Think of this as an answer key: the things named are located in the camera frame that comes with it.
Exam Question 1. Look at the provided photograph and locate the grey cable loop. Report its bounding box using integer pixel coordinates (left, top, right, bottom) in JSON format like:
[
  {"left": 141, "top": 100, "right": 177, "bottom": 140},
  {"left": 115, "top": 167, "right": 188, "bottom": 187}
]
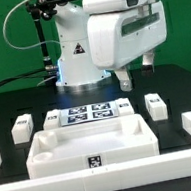
[{"left": 0, "top": 0, "right": 62, "bottom": 54}]

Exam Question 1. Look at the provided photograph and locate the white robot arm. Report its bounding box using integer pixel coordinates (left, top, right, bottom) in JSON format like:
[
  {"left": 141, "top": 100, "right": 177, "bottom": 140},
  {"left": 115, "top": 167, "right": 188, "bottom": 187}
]
[{"left": 36, "top": 0, "right": 167, "bottom": 92}]

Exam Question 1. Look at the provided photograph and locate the white desk top tray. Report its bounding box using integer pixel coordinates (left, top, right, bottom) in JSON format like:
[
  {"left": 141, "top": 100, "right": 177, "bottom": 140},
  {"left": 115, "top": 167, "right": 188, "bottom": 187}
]
[{"left": 26, "top": 114, "right": 159, "bottom": 179}]

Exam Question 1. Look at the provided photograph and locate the fiducial marker sheet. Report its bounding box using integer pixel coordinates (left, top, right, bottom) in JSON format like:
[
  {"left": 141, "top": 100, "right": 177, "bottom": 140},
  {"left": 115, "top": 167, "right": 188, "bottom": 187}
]
[{"left": 60, "top": 101, "right": 118, "bottom": 126}]

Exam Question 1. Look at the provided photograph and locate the black cable bundle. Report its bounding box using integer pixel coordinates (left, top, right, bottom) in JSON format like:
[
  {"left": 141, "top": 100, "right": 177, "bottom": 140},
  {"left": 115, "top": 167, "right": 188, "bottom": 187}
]
[{"left": 0, "top": 65, "right": 61, "bottom": 99}]

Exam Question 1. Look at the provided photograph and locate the white front fence bar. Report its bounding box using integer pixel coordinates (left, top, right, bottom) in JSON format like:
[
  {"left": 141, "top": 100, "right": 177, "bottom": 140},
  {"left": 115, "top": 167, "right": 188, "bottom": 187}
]
[{"left": 0, "top": 149, "right": 191, "bottom": 191}]

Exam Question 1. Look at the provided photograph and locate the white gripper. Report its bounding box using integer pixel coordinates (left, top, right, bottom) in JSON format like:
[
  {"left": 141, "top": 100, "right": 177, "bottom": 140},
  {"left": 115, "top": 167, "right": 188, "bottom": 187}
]
[{"left": 87, "top": 2, "right": 167, "bottom": 92}]

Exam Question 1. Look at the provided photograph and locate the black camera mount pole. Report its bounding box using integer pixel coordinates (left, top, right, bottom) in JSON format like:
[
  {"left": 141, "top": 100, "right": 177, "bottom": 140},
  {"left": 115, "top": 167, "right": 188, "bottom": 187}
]
[{"left": 26, "top": 0, "right": 57, "bottom": 71}]

